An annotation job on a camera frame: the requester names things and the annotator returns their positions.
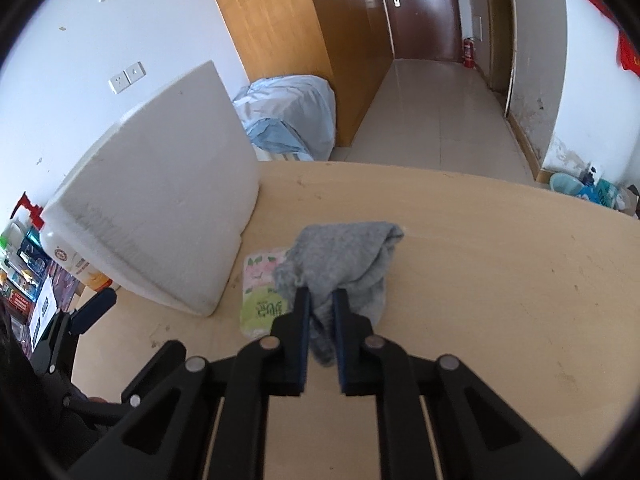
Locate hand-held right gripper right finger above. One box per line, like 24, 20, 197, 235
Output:
332, 287, 583, 480

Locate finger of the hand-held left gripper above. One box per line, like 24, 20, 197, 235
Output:
121, 340, 187, 411
70, 287, 118, 337

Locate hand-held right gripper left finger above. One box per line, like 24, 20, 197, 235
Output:
67, 287, 311, 480

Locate grey cloth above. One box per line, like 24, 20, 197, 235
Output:
272, 221, 405, 367

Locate white foam box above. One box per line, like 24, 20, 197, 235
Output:
41, 60, 261, 317

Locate white paper leaflet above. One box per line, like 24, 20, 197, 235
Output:
27, 275, 57, 347

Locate spray bottle with red trigger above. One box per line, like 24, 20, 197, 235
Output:
11, 191, 115, 292

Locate green pink tissue packet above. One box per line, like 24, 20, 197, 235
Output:
240, 247, 292, 338

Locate row of colourful packets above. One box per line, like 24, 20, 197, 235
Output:
0, 225, 51, 311

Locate blue grey bedding bundle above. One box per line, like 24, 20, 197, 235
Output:
232, 75, 337, 162

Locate teal plastic basin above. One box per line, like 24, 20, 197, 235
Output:
550, 172, 587, 197

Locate teal white packets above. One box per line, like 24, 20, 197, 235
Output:
580, 177, 632, 211

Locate wooden wardrobe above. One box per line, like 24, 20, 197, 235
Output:
200, 0, 396, 147

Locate dark brown entrance door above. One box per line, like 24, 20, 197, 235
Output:
375, 0, 463, 63

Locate red hanging cloth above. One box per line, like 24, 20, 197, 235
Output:
572, 0, 640, 78

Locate white double wall socket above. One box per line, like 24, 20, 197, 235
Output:
109, 61, 146, 95

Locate brown side door frame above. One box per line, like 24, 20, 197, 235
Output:
482, 0, 517, 118

